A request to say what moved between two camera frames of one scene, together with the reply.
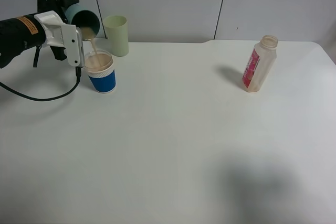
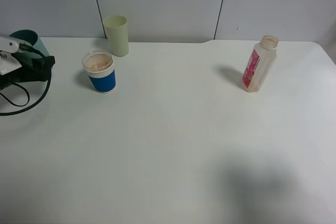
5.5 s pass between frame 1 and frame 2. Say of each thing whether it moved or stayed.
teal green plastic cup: moved
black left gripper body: moved
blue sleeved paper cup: stayed
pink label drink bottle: stayed
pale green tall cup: stayed
